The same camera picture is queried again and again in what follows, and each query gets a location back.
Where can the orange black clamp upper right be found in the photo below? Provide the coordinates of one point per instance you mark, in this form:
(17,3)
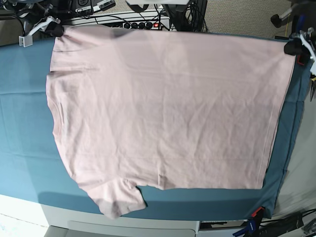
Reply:
(302,59)

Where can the blue clamp top right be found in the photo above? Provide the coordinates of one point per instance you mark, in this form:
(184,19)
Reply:
(297,25)

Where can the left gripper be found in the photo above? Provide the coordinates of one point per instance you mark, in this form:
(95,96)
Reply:
(306,44)

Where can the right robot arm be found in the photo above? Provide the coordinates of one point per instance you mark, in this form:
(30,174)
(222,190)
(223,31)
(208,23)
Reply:
(33,16)

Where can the pink T-shirt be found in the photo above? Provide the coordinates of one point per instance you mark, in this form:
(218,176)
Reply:
(164,109)

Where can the black caster wheel leg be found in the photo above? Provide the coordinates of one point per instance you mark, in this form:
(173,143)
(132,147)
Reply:
(277,20)

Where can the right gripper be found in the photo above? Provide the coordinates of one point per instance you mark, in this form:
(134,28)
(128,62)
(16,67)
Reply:
(54,30)

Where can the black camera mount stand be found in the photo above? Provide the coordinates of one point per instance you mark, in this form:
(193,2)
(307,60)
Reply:
(177,16)

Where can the black pliers right edge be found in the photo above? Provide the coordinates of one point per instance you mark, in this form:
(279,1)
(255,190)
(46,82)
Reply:
(313,89)

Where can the orange black clamp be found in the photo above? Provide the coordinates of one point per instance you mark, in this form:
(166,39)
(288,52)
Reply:
(258,213)
(302,59)

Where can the teal table cloth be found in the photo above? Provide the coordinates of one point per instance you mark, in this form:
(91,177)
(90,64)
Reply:
(31,168)

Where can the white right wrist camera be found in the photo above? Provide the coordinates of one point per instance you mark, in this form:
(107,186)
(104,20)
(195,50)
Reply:
(26,41)

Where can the orange black clamp lower right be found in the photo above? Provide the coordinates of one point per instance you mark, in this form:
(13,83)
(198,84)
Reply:
(258,213)

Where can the white power strip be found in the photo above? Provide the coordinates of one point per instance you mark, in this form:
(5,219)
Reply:
(126,20)

